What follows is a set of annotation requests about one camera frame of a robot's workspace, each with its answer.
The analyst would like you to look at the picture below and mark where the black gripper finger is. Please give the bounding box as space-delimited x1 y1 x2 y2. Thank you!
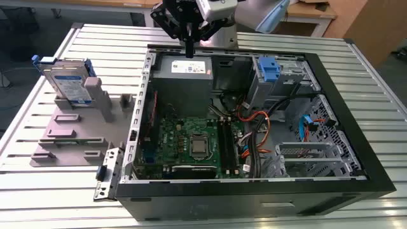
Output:
189 19 236 59
149 3 190 59

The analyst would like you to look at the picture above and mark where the hard disk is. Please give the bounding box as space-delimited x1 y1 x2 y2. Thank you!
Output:
30 55 93 108

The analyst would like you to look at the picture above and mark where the metal disk bay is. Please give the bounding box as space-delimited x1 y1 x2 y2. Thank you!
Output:
274 142 362 178

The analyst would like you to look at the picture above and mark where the blue plastic drive latch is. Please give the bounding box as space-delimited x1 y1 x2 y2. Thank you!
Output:
257 56 281 82

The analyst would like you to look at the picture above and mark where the grey power supply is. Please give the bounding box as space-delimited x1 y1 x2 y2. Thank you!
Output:
149 55 214 118

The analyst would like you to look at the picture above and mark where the wooden desk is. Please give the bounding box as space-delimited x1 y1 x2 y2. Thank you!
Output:
53 0 337 38

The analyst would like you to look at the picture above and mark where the metal optical drive cage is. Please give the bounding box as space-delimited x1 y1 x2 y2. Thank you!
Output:
245 56 320 113

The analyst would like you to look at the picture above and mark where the green motherboard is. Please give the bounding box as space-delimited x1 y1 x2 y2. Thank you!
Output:
138 116 252 179

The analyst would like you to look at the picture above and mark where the CPU socket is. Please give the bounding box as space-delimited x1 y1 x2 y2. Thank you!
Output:
188 134 210 161

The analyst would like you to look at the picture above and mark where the black office chair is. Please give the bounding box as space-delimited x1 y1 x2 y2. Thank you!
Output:
0 4 41 62

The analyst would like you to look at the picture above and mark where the black RAM slot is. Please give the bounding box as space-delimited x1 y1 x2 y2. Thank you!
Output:
225 116 240 175
216 116 230 175

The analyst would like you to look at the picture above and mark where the silver CPU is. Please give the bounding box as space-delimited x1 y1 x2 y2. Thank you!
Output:
189 139 208 153

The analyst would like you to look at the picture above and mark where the wooden cabinet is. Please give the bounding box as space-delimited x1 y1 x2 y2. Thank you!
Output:
324 0 407 70

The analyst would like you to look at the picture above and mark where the grey parts rack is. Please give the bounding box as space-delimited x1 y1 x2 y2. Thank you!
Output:
29 76 140 167

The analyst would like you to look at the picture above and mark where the black graphics card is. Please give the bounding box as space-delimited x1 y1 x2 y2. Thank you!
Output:
161 164 218 180

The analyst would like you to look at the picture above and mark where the green RAM stick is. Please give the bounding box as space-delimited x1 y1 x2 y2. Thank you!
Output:
53 140 88 146

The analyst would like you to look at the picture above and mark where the black PC case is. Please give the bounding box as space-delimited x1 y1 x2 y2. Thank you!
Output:
114 43 397 221

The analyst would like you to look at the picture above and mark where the orange wire bundle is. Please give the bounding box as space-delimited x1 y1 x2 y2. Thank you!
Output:
236 111 272 158

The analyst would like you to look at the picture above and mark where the blue data wire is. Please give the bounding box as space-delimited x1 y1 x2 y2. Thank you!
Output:
298 114 324 141

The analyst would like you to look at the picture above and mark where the black cable bundle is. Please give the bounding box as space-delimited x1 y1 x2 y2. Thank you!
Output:
246 94 318 178

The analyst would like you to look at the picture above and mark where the metal expansion slot bracket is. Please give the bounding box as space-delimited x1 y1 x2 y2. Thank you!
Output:
93 147 125 202

